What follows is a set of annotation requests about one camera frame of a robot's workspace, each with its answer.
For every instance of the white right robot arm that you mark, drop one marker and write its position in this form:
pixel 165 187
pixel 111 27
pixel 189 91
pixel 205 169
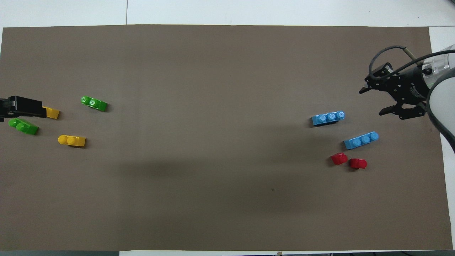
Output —
pixel 442 96

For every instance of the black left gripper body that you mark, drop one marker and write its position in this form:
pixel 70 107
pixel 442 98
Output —
pixel 7 106

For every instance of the yellow two-stud toy brick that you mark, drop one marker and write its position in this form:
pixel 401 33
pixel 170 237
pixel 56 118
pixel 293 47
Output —
pixel 72 140
pixel 53 113

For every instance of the brown table mat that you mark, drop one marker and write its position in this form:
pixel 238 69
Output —
pixel 213 89

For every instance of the red one-stud toy brick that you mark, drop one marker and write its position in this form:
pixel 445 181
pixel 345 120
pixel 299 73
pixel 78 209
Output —
pixel 338 158
pixel 358 163

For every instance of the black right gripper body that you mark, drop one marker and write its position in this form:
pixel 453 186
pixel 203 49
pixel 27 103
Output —
pixel 410 87

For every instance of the green two-stud toy brick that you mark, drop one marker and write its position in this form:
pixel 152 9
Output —
pixel 24 126
pixel 94 103

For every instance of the blue three-stud toy brick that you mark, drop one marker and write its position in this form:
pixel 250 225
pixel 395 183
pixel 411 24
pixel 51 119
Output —
pixel 360 140
pixel 327 118

